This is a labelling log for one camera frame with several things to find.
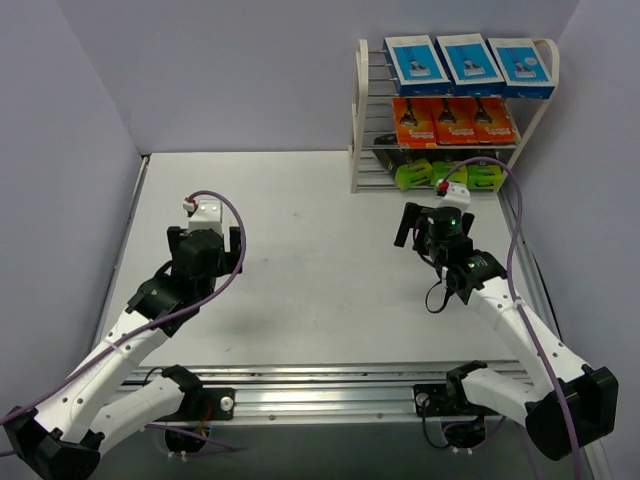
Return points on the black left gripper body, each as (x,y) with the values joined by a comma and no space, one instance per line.
(174,236)

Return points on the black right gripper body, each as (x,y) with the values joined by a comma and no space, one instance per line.
(409,223)

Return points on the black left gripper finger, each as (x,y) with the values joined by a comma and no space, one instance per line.
(173,239)
(235,251)

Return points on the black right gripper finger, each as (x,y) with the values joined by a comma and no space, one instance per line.
(407,223)
(467,222)

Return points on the orange Gillette razor box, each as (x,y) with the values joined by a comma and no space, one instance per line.
(414,126)
(491,122)
(453,121)

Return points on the blue white Harry's razor box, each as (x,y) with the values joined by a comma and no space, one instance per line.
(470,65)

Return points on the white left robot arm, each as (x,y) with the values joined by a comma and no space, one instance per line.
(65,434)

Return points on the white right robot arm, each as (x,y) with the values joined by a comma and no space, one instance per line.
(567,403)

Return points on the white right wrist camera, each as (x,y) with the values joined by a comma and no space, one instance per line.
(452,195)

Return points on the cream metal wire shelf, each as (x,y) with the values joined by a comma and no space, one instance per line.
(372,130)

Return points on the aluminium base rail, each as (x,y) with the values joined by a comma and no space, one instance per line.
(324,394)

